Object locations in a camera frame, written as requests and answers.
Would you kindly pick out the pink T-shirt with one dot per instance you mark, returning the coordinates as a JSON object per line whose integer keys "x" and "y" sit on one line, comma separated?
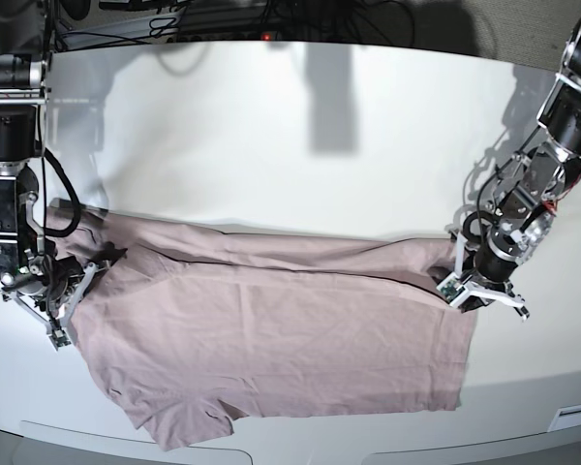
{"x": 194, "y": 328}

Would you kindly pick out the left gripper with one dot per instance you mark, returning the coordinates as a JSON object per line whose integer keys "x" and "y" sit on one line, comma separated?
{"x": 485, "y": 274}

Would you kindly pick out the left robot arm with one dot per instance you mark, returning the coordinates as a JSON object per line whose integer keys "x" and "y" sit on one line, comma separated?
{"x": 516, "y": 205}

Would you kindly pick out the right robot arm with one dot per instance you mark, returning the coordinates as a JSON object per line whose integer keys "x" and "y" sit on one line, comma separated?
{"x": 23, "y": 239}

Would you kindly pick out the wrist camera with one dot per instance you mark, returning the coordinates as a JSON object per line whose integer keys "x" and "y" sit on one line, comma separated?
{"x": 452, "y": 290}
{"x": 59, "y": 338}

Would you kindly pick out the power strip with red light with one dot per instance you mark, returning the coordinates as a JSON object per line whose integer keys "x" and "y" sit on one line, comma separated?
{"x": 269, "y": 36}

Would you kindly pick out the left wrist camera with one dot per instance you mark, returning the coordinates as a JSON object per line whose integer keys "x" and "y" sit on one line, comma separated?
{"x": 452, "y": 290}

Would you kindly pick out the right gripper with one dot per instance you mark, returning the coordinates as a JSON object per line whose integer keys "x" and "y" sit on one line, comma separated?
{"x": 49, "y": 291}

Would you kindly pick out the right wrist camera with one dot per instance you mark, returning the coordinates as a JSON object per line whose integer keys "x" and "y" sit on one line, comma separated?
{"x": 59, "y": 338}

